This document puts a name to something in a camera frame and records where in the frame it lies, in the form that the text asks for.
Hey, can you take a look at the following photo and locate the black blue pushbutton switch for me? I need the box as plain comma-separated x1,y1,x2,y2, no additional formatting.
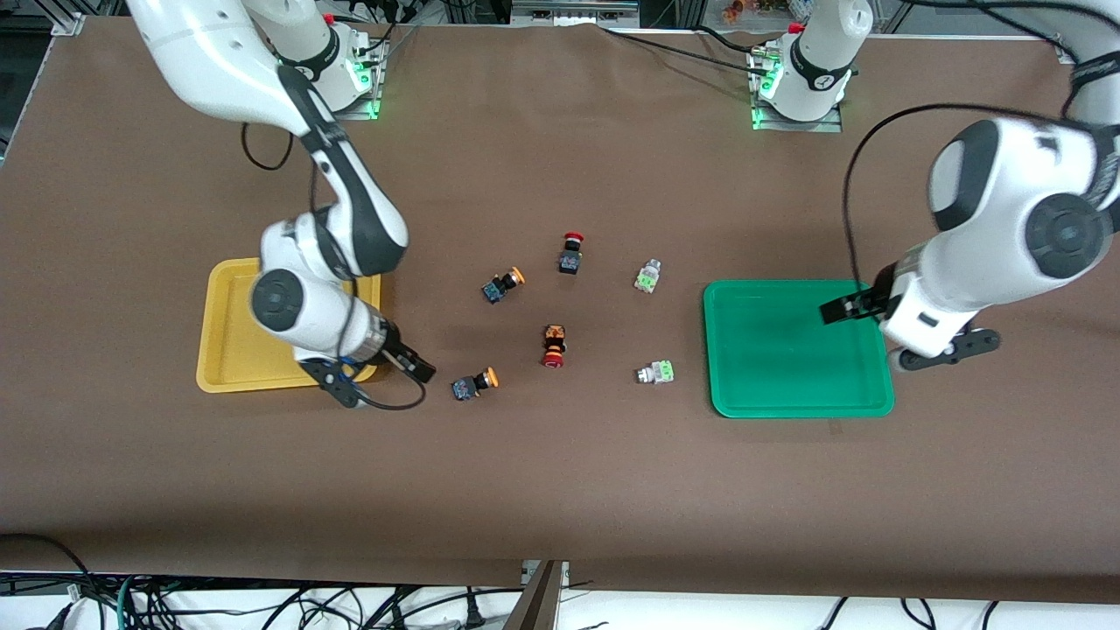
451,367,500,403

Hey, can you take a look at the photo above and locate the green plastic tray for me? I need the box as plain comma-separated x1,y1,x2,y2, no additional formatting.
703,279,896,419

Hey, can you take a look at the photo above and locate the yellow plastic tray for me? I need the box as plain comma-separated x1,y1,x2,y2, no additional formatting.
196,257,382,394

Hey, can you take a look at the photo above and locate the aluminium table leg profile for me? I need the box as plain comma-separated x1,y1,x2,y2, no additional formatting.
502,560,571,630

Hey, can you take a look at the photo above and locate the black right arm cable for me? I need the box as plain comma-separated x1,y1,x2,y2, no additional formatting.
241,121,428,412

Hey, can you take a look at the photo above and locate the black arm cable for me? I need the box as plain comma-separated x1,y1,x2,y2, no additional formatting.
241,121,428,412
843,103,1105,291

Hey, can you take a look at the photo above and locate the yellow push button switch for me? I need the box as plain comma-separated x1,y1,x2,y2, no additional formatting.
480,267,527,305

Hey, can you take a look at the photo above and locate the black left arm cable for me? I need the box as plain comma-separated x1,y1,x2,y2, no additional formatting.
843,103,1105,291

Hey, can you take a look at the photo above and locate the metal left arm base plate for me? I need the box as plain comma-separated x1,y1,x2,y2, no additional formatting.
746,45,846,134

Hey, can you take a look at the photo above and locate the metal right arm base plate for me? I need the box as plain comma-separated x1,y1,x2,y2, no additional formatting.
331,23,391,122

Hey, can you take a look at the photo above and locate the black cable on table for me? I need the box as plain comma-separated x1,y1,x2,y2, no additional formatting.
598,24,774,74

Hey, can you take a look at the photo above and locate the green cable under table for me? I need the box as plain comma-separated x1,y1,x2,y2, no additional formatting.
114,573,145,630

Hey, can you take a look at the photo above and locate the aluminium frame bar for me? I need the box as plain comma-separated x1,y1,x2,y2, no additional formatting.
511,0,641,29

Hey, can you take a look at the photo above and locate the black cable under table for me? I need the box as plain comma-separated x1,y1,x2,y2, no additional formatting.
0,533,99,613

